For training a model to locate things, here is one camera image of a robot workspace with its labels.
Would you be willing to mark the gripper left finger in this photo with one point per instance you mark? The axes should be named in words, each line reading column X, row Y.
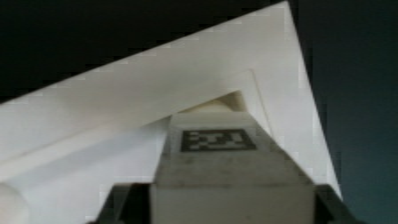
column 127, row 207

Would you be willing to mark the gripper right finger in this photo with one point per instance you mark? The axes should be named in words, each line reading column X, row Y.
column 331, row 210

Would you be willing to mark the white table leg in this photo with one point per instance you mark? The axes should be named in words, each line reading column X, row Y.
column 228, row 181

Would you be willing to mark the white square tabletop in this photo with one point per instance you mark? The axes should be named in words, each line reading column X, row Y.
column 83, row 129

